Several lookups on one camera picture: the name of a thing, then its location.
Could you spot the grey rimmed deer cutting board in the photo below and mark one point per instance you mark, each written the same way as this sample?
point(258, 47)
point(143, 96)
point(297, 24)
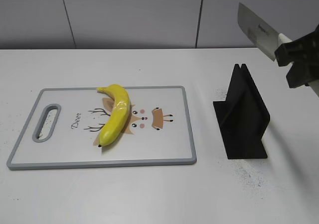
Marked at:
point(62, 130)

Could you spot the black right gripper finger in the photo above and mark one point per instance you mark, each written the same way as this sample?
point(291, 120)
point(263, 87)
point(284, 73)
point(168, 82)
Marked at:
point(302, 73)

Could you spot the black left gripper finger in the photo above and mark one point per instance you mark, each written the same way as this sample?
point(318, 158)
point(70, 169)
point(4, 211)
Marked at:
point(304, 50)

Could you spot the black knife stand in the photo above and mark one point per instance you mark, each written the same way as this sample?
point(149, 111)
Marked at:
point(242, 117)

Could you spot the white handled kitchen knife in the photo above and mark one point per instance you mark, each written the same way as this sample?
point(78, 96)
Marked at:
point(262, 35)

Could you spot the yellow plastic banana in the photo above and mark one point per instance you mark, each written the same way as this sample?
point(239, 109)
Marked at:
point(120, 113)

